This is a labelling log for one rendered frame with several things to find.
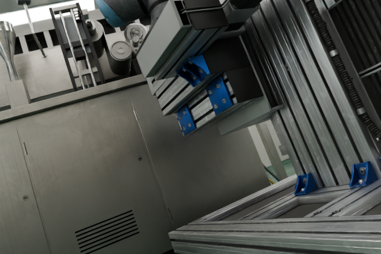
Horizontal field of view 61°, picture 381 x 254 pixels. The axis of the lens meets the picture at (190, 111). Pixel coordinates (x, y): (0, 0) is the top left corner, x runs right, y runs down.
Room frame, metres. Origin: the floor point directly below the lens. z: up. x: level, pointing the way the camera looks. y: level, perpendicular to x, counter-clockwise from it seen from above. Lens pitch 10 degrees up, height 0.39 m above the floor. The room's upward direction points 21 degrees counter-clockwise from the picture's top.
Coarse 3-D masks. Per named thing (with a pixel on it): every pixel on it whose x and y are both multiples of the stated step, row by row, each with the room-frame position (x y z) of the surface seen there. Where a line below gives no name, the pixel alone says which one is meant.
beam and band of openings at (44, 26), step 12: (96, 12) 2.08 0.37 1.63; (24, 24) 1.95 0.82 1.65; (36, 24) 1.97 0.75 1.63; (48, 24) 1.99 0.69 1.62; (108, 24) 2.17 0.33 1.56; (144, 24) 2.25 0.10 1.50; (24, 36) 1.95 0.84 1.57; (48, 36) 1.98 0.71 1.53; (24, 48) 1.94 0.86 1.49; (36, 48) 2.02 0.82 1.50; (48, 48) 1.98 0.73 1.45; (0, 60) 1.89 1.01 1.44
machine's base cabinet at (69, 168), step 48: (96, 96) 1.46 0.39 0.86; (144, 96) 1.52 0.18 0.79; (0, 144) 1.33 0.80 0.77; (48, 144) 1.38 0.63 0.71; (96, 144) 1.44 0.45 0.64; (144, 144) 1.50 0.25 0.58; (192, 144) 1.56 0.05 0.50; (240, 144) 1.63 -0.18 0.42; (0, 192) 1.32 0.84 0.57; (48, 192) 1.37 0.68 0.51; (96, 192) 1.42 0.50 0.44; (144, 192) 1.48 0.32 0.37; (192, 192) 1.54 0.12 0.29; (240, 192) 1.60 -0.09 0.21; (0, 240) 1.30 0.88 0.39; (48, 240) 1.35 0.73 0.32; (96, 240) 1.40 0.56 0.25; (144, 240) 1.46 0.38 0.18
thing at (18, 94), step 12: (0, 36) 1.64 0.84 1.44; (12, 36) 1.69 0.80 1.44; (0, 48) 1.66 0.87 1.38; (12, 48) 1.70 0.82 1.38; (12, 60) 1.70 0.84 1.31; (12, 72) 1.68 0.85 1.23; (12, 84) 1.66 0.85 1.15; (24, 84) 1.70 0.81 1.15; (12, 96) 1.65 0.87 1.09; (24, 96) 1.67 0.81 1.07
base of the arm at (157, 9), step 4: (160, 0) 0.94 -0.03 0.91; (164, 0) 0.94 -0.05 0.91; (168, 0) 0.94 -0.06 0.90; (156, 4) 0.95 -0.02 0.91; (160, 4) 0.94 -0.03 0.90; (164, 4) 0.94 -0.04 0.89; (152, 8) 0.96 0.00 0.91; (156, 8) 0.95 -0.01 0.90; (160, 8) 0.94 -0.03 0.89; (152, 12) 0.97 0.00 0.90; (156, 12) 0.95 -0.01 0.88; (160, 12) 0.94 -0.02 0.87; (152, 16) 0.97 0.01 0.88; (156, 16) 0.95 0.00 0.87; (152, 20) 0.97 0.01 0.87
